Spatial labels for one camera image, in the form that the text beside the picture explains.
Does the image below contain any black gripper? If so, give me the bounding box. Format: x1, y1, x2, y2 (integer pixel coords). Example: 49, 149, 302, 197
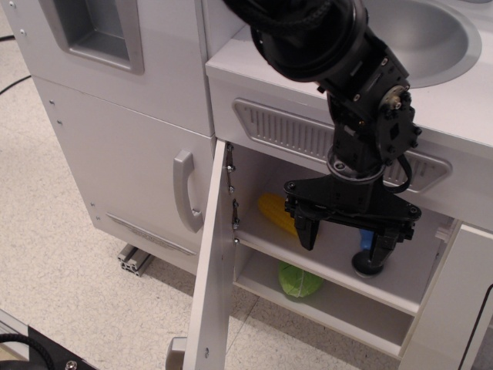
284, 175, 421, 267

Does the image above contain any white cabinet door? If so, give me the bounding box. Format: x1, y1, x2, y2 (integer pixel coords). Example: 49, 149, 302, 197
183, 140, 235, 369
399, 224, 492, 369

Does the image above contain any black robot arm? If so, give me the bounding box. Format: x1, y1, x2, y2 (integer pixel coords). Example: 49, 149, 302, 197
227, 1, 421, 276

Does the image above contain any white toy kitchen cabinet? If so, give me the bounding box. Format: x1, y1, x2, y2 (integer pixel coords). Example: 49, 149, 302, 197
206, 1, 492, 369

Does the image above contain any blue toy utensil black base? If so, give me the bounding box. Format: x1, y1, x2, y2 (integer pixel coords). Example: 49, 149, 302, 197
351, 229, 384, 278

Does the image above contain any green toy cabbage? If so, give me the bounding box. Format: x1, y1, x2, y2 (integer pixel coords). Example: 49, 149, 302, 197
278, 261, 324, 298

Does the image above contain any yellow toy corn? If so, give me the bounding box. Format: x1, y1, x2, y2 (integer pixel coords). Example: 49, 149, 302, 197
257, 193, 297, 237

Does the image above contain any grey vent panel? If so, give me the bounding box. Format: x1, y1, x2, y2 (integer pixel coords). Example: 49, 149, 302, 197
232, 99, 452, 193

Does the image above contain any lower metal door hinge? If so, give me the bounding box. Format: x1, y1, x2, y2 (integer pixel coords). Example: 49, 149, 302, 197
232, 198, 240, 245

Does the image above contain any metal door hinge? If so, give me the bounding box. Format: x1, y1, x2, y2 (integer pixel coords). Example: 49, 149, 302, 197
225, 143, 236, 194
232, 198, 240, 245

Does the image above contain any upper metal door hinge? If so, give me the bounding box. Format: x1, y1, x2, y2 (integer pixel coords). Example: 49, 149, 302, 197
225, 143, 236, 194

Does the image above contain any grey fridge nameplate trim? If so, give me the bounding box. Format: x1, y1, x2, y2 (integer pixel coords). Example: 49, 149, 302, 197
106, 213, 197, 256

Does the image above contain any silver sink basin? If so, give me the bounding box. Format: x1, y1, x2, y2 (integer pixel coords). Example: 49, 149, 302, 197
364, 0, 482, 88

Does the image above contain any white toy fridge unit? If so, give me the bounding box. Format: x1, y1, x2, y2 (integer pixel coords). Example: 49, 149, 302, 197
2, 1, 215, 273

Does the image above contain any grey fridge dispenser recess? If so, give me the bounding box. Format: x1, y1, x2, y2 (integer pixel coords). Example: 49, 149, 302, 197
39, 1, 144, 75

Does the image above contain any grey fridge door handle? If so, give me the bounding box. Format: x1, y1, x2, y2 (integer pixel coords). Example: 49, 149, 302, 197
173, 150, 203, 234

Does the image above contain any grey cabinet door handle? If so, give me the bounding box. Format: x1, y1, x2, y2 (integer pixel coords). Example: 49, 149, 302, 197
165, 337, 187, 370

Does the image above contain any aluminium extrusion rail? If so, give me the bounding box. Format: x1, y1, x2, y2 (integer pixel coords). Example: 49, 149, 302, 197
117, 244, 154, 277

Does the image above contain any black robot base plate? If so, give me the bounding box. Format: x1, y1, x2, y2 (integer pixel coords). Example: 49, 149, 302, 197
28, 326, 96, 370

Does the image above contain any black cable on base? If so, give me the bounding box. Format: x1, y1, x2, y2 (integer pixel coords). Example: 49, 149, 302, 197
0, 334, 55, 370

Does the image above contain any black floor cable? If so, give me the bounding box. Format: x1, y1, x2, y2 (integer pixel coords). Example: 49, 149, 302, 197
0, 35, 32, 96

